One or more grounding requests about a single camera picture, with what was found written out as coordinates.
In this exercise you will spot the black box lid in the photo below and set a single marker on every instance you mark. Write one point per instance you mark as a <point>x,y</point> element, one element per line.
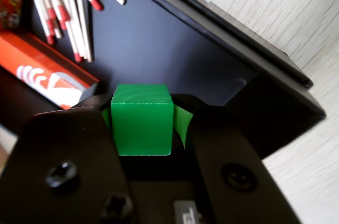
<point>316,112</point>

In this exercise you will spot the red patterned matchbox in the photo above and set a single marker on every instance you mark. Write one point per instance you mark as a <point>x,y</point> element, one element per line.
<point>10,4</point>

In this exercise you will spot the black cardboard box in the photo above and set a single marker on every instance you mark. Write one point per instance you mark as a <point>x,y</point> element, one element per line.
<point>159,49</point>

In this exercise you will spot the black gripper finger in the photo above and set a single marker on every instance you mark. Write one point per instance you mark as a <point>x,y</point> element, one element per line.
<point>66,142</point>
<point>225,150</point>

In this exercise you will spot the orange white matchbox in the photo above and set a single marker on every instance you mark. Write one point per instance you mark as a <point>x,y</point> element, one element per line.
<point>45,73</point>

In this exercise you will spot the green wooden cube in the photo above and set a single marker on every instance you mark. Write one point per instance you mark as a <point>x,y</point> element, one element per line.
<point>141,126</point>

